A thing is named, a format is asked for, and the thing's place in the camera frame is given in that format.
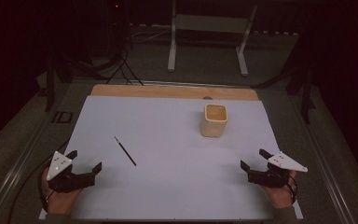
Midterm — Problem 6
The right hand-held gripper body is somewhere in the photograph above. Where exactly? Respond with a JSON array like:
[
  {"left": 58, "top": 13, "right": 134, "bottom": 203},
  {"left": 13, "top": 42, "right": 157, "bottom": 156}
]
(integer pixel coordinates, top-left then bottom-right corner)
[{"left": 246, "top": 150, "right": 309, "bottom": 189}]

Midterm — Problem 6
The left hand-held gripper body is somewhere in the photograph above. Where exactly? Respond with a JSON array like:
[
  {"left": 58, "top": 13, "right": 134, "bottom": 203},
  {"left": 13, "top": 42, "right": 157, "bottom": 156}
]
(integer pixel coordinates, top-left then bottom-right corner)
[{"left": 46, "top": 151, "right": 96, "bottom": 193}]

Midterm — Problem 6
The thin black pen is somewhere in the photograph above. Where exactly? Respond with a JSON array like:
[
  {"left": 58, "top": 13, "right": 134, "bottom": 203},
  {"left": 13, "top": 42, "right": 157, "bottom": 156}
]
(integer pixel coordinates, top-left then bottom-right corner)
[{"left": 114, "top": 135, "right": 137, "bottom": 167}]

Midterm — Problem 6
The cream square cup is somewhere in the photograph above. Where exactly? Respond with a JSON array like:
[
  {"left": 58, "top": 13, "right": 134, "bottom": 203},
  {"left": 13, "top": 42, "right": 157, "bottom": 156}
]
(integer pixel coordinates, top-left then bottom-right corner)
[{"left": 200, "top": 103, "right": 228, "bottom": 138}]

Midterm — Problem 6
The person's right hand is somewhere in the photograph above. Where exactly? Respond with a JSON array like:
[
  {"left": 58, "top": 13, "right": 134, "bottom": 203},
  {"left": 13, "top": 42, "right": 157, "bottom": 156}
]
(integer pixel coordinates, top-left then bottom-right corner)
[{"left": 260, "top": 170, "right": 298, "bottom": 210}]

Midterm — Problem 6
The person's left hand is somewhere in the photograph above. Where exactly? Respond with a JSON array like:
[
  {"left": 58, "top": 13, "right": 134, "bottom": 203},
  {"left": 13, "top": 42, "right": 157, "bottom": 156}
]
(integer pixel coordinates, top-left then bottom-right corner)
[{"left": 41, "top": 167, "right": 84, "bottom": 216}]

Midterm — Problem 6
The dark stand leg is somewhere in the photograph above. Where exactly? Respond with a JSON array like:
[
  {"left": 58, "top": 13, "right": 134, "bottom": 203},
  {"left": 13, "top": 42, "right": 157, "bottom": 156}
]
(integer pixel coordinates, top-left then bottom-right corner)
[
  {"left": 44, "top": 58, "right": 58, "bottom": 113},
  {"left": 300, "top": 66, "right": 317, "bottom": 125}
]

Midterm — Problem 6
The white table sheet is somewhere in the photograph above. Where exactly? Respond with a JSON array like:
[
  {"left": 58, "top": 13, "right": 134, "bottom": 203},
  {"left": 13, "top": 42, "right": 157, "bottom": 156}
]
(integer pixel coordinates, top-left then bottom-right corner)
[{"left": 38, "top": 95, "right": 304, "bottom": 222}]

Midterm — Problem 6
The white metal stand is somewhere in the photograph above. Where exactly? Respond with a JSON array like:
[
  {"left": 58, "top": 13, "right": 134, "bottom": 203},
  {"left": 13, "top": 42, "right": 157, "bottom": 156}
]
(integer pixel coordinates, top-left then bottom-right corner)
[{"left": 167, "top": 0, "right": 259, "bottom": 77}]

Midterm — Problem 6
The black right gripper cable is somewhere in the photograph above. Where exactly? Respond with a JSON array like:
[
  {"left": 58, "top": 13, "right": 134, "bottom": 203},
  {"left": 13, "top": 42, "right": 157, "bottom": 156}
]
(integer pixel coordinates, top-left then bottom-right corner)
[{"left": 284, "top": 175, "right": 299, "bottom": 204}]

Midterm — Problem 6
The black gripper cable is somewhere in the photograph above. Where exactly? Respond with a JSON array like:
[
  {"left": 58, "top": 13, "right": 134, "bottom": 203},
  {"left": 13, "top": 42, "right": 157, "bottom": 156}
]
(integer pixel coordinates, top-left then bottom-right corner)
[
  {"left": 284, "top": 175, "right": 299, "bottom": 204},
  {"left": 7, "top": 139, "right": 71, "bottom": 224}
]

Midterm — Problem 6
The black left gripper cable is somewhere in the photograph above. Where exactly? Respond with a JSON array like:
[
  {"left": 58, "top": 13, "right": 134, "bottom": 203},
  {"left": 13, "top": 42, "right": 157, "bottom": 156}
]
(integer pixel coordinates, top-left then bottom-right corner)
[{"left": 7, "top": 139, "right": 71, "bottom": 224}]

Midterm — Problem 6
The bundle of black floor cables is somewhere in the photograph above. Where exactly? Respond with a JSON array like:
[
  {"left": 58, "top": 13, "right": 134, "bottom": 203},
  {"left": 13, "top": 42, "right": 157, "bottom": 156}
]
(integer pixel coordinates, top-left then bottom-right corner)
[{"left": 55, "top": 40, "right": 145, "bottom": 87}]

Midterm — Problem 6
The dark rail with white dots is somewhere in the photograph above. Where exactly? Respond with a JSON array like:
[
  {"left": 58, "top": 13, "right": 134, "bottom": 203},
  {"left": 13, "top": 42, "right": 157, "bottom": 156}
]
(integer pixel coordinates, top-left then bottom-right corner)
[{"left": 130, "top": 21, "right": 300, "bottom": 37}]

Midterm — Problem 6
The white floor cable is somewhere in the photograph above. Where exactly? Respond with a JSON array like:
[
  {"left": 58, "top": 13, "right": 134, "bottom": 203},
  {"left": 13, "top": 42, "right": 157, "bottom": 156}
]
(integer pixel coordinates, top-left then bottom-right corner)
[{"left": 130, "top": 27, "right": 172, "bottom": 44}]

